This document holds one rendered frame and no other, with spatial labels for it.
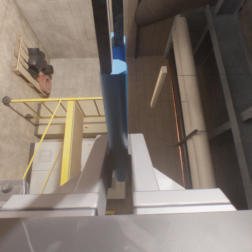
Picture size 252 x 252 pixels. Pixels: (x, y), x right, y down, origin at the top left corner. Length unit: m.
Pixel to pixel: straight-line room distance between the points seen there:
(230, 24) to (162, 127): 2.52
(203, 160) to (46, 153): 3.08
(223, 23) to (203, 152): 2.54
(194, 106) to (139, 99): 1.80
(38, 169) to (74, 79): 2.51
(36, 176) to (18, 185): 3.87
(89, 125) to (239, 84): 3.03
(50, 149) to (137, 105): 2.33
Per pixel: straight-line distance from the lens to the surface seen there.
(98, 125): 4.11
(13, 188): 0.35
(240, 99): 3.50
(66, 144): 2.93
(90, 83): 5.06
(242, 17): 4.47
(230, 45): 4.05
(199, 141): 3.20
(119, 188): 3.78
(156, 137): 4.44
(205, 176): 3.14
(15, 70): 4.01
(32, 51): 4.28
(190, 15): 4.61
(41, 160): 4.19
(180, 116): 4.02
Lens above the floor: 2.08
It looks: level
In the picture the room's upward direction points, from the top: 88 degrees clockwise
